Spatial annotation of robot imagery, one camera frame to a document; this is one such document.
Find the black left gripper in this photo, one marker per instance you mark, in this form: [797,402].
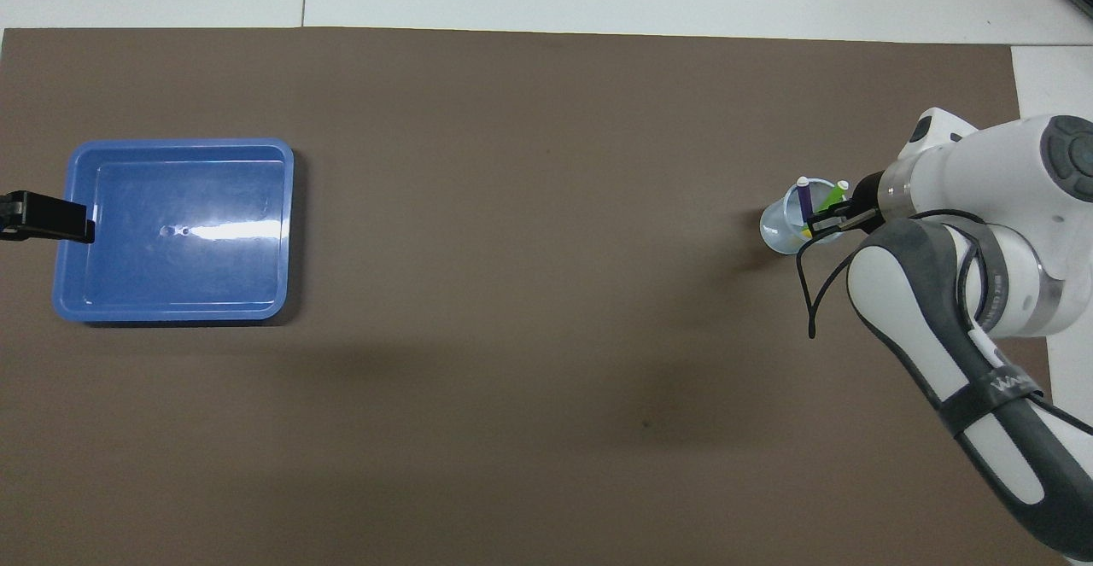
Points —
[10,214]

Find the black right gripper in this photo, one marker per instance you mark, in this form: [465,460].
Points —
[869,199]

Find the green pen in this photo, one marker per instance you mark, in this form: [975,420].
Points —
[831,197]

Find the purple pen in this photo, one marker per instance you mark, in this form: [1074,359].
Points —
[803,203]

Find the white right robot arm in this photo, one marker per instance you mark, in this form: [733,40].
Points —
[965,233]

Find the blue plastic tray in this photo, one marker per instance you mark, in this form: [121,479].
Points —
[175,233]

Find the clear plastic cup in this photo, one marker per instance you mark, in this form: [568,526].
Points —
[779,229]

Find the brown table mat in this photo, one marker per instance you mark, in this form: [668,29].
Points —
[529,207]

